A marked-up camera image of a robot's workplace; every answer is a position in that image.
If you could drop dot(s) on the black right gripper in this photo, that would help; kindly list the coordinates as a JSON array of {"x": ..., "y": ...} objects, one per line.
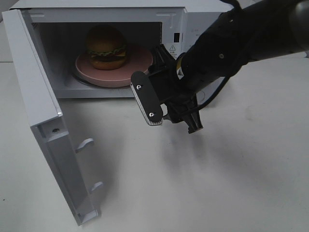
[{"x": 174, "y": 100}]

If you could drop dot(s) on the white round door button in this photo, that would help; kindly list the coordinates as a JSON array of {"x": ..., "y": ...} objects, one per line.
[{"x": 200, "y": 97}]

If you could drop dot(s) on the pink round plate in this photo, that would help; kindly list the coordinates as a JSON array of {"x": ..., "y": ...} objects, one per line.
[{"x": 139, "y": 59}]

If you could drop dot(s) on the toy burger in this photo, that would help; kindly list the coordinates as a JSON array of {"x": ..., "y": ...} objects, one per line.
[{"x": 106, "y": 47}]

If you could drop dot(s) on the white microwave door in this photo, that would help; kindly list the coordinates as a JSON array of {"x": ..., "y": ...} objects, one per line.
[{"x": 45, "y": 116}]

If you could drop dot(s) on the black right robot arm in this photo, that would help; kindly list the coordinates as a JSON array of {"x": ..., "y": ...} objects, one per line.
[{"x": 267, "y": 29}]

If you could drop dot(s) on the white warning sticker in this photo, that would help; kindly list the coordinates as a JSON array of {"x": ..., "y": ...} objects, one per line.
[{"x": 173, "y": 48}]

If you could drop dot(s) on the white microwave oven body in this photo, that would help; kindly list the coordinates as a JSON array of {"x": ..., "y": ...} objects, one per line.
[{"x": 63, "y": 24}]

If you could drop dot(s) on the glass microwave turntable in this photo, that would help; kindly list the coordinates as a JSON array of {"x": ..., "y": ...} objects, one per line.
[{"x": 84, "y": 82}]

